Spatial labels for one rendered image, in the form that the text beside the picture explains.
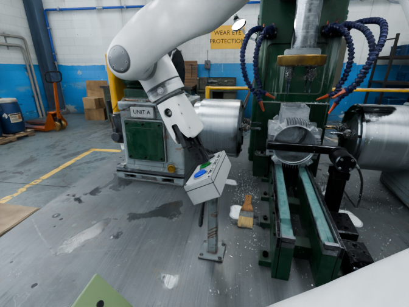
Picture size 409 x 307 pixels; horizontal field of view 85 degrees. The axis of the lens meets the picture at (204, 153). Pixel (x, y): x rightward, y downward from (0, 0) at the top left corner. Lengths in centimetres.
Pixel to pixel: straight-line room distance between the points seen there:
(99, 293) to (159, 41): 38
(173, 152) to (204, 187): 50
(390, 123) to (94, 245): 102
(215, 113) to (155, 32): 53
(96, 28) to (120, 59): 665
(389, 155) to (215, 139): 60
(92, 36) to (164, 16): 674
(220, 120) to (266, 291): 58
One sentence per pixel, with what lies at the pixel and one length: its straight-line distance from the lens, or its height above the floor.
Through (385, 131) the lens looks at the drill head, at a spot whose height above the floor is 109.
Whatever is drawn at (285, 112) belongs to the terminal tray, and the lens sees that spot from 96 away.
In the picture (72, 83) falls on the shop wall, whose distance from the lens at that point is 760.
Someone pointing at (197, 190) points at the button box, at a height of 104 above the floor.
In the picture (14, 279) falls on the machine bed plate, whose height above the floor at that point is 80.
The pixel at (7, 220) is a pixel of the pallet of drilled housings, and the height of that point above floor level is 15.
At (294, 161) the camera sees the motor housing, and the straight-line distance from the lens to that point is 96.
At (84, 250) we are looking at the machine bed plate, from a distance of 79.
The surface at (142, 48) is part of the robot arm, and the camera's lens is 43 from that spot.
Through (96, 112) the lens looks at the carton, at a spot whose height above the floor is 20.
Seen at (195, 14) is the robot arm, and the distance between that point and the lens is 46.
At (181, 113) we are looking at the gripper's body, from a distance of 49.
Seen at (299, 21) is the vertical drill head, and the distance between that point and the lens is 98.
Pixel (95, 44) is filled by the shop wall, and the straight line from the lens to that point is 711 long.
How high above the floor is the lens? 129
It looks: 21 degrees down
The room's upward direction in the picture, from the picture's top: straight up
